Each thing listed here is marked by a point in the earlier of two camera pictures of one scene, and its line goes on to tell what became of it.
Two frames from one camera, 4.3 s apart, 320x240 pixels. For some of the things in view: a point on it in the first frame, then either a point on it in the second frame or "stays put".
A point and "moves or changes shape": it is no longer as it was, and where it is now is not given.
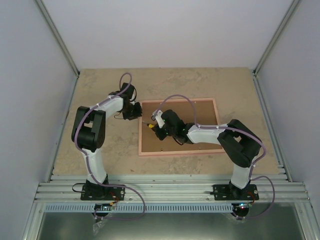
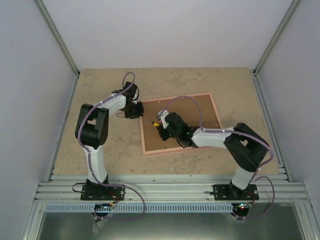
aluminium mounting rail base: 170,189 stays put
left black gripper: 138,113 stays put
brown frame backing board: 206,114 stays put
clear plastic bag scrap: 96,226 stays put
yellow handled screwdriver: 149,125 moves or changes shape
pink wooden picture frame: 183,152 moves or changes shape
